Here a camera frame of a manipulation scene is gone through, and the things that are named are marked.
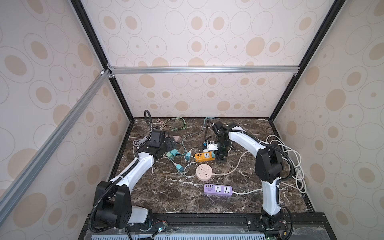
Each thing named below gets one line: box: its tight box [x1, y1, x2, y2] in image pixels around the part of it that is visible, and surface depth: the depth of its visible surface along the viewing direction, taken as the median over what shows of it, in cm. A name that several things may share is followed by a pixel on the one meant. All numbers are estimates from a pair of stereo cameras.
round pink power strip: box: [195, 163, 213, 182], surface depth 91 cm
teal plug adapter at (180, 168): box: [175, 163, 184, 173], surface depth 91 cm
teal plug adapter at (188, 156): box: [185, 152, 192, 161], surface depth 97 cm
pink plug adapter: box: [174, 135, 182, 143], surface depth 108 cm
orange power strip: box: [195, 151, 216, 162], surface depth 96 cm
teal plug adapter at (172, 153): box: [166, 149, 180, 160], surface depth 99 cm
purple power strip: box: [204, 183, 233, 196], surface depth 83 cm
